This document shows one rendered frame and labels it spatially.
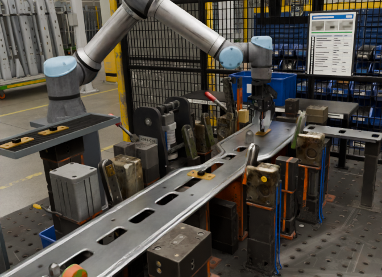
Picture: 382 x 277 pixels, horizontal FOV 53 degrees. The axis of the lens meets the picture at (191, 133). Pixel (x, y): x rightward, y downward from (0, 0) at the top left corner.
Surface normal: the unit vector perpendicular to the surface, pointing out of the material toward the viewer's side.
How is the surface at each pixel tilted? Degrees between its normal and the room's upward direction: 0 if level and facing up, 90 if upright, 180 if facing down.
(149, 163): 90
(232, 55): 90
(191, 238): 0
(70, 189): 90
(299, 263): 0
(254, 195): 90
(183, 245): 0
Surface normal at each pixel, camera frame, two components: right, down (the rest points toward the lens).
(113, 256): -0.04, -0.95
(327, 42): -0.55, 0.28
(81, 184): 0.83, 0.13
